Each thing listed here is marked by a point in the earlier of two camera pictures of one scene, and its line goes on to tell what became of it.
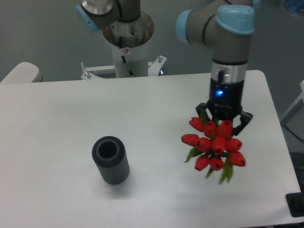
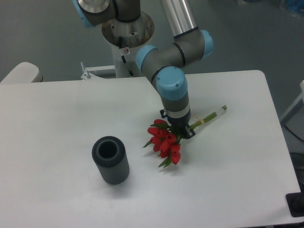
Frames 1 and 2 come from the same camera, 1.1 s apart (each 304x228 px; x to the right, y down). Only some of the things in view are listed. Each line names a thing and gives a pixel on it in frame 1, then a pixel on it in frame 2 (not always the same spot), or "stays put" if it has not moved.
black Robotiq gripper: x=225 y=102 -> x=180 y=125
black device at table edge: x=295 y=202 stays put
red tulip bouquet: x=215 y=150 -> x=165 y=139
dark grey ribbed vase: x=109 y=154 stays put
